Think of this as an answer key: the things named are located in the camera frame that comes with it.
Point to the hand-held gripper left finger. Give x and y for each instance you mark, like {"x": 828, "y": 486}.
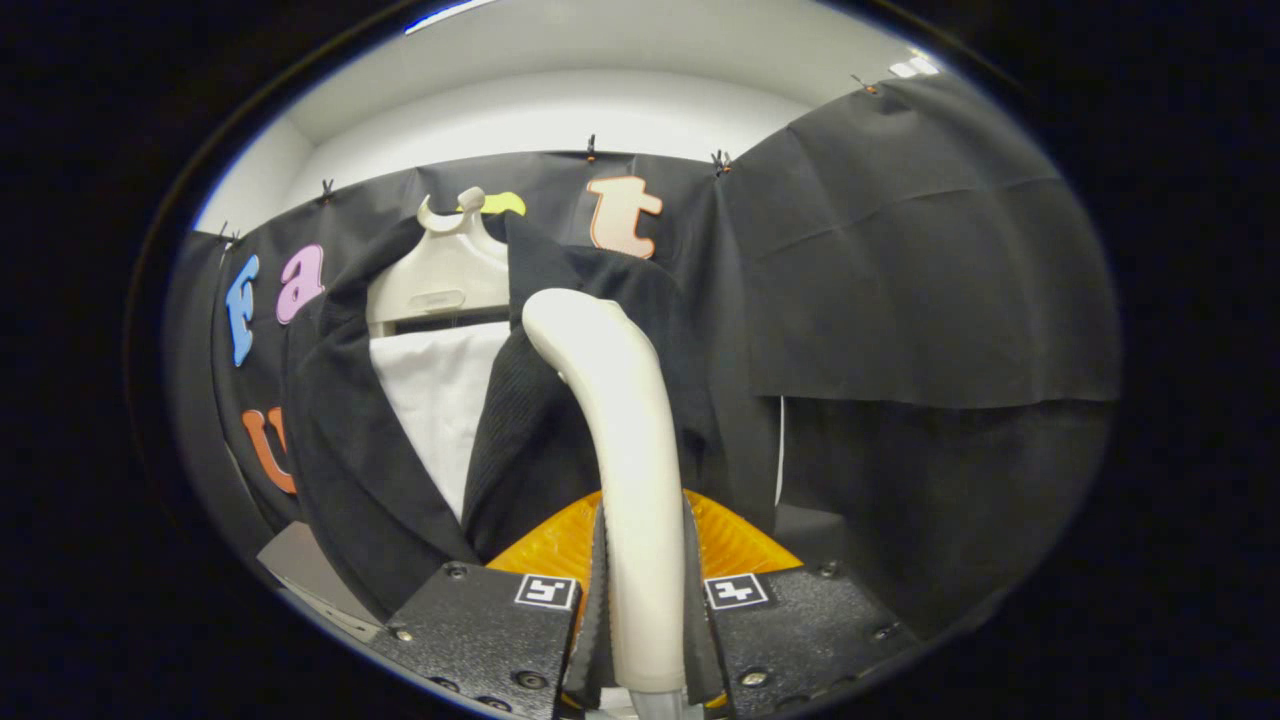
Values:
{"x": 597, "y": 645}

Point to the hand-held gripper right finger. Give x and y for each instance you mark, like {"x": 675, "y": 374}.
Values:
{"x": 696, "y": 650}

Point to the white garment steamer head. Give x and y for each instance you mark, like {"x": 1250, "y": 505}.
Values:
{"x": 640, "y": 480}

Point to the white shirt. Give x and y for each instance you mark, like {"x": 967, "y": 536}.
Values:
{"x": 440, "y": 400}

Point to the black jacket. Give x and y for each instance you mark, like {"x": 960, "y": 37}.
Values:
{"x": 350, "y": 450}

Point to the white clothes hanger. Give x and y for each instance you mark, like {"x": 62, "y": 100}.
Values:
{"x": 445, "y": 280}

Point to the grey cabinet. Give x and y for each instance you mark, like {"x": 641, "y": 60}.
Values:
{"x": 300, "y": 565}

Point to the black backdrop cloth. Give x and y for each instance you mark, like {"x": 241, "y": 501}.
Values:
{"x": 920, "y": 250}

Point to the small ceiling light panel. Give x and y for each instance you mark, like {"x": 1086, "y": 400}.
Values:
{"x": 915, "y": 68}

